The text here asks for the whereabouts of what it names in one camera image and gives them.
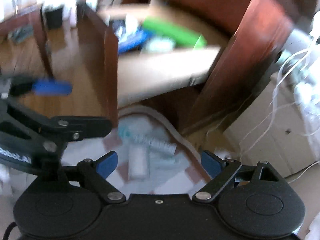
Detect dark red wooden drawer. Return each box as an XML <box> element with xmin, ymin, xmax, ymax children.
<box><xmin>77</xmin><ymin>0</ymin><xmax>313</xmax><ymax>136</ymax></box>

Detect white cabinet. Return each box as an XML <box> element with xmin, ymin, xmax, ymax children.
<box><xmin>223</xmin><ymin>74</ymin><xmax>319</xmax><ymax>177</ymax></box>

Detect blue wet wipes pack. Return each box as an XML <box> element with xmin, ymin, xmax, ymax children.
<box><xmin>115</xmin><ymin>20</ymin><xmax>153</xmax><ymax>55</ymax></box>

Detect green foam roller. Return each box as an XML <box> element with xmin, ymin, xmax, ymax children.
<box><xmin>142</xmin><ymin>17</ymin><xmax>208</xmax><ymax>49</ymax></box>

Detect pale green yarn ball lower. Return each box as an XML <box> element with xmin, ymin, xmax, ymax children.
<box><xmin>143</xmin><ymin>36</ymin><xmax>176</xmax><ymax>53</ymax></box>

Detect white cables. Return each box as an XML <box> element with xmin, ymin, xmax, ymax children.
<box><xmin>238</xmin><ymin>37</ymin><xmax>320</xmax><ymax>184</ymax></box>

